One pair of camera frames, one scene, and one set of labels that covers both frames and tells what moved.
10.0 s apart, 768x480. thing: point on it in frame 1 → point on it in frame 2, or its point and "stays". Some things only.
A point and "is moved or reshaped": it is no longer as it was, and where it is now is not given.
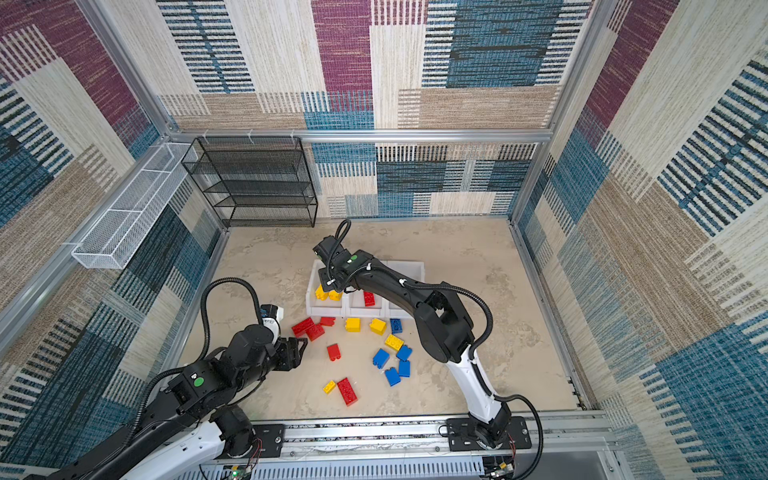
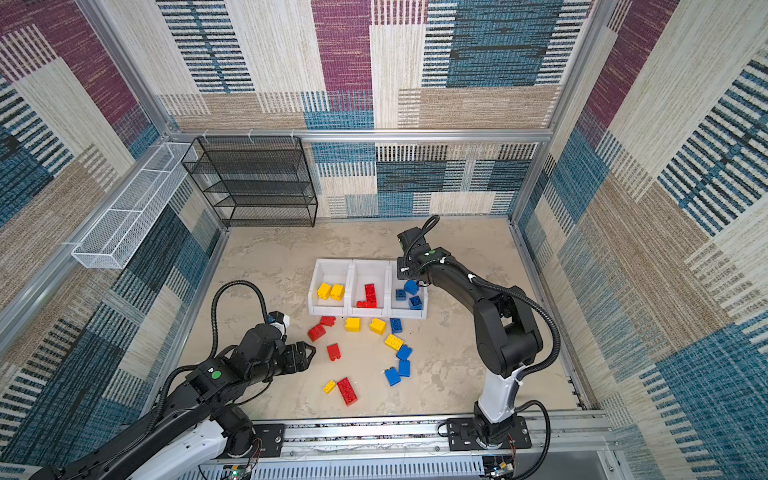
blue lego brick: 404,353 stays
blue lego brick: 380,358 is moved or reshaped
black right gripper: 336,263 → 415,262
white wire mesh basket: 110,243 stays
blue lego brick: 404,368 stays
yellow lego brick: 321,294 stays
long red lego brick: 301,327 → 370,302
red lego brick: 369,299 stays
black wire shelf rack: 255,181 stays
